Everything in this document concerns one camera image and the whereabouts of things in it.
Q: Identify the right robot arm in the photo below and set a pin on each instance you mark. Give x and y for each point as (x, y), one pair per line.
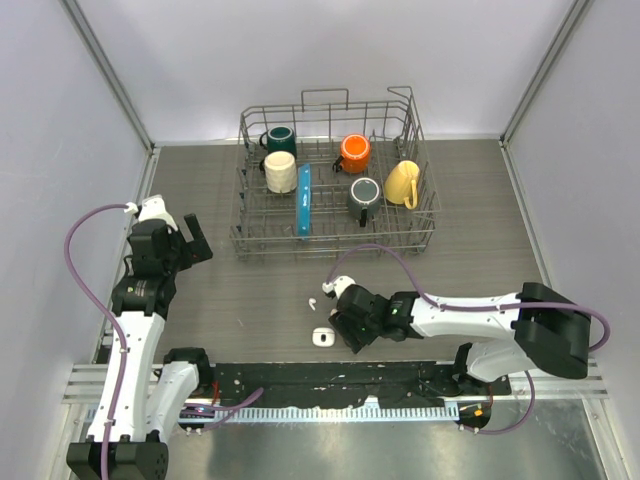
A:
(535, 328)

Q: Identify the grey wire dish rack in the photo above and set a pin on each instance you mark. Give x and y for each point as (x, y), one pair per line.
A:
(268, 223)

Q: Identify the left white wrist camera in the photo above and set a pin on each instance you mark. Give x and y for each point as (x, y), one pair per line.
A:
(151, 208)

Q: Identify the orange mug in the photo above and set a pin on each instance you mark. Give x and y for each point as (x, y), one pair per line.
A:
(354, 155)

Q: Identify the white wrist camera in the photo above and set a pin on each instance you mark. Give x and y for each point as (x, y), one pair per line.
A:
(151, 208)
(335, 288)

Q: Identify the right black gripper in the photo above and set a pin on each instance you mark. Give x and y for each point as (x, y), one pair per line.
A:
(354, 339)

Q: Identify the grey mug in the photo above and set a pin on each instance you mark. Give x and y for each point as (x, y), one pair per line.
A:
(364, 200)

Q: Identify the white charging case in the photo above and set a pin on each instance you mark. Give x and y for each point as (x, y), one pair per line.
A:
(323, 337)

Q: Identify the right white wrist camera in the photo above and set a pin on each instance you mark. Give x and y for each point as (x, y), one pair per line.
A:
(335, 288)

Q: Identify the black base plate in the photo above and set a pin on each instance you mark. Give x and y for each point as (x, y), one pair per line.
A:
(398, 384)

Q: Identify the yellow mug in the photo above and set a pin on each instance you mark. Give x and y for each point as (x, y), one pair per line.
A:
(400, 186)

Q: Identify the white slotted cable duct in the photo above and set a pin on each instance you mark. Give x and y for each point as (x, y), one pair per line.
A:
(370, 411)

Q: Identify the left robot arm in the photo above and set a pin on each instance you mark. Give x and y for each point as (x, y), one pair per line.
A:
(128, 437)

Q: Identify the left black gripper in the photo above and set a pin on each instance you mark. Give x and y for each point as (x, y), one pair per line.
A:
(193, 251)

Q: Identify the cream textured mug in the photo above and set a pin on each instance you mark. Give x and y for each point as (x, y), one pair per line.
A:
(280, 172)

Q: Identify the blue plate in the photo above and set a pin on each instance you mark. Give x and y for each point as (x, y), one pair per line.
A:
(303, 202)

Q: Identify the dark green mug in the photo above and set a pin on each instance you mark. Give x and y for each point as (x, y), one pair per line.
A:
(279, 138)

